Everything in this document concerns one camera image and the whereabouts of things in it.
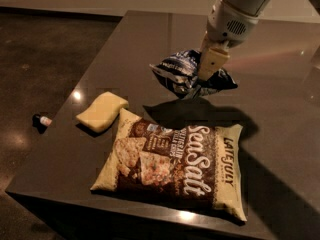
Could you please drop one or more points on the yellow sponge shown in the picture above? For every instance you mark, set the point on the yellow sponge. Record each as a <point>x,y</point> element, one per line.
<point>102,112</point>

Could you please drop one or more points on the small dark bottle on floor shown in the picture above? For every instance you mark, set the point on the small dark bottle on floor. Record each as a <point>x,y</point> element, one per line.
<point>40,120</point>

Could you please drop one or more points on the blue chip bag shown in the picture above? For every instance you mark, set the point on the blue chip bag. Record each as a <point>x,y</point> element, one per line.
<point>179,74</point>

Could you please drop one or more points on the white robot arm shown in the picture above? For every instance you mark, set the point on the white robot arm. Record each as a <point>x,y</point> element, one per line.
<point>228,25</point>

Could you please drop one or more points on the brown sea salt chip bag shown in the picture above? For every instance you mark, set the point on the brown sea salt chip bag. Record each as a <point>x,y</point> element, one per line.
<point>194,167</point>

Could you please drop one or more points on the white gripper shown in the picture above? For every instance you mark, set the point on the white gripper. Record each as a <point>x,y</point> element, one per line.
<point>226,25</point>

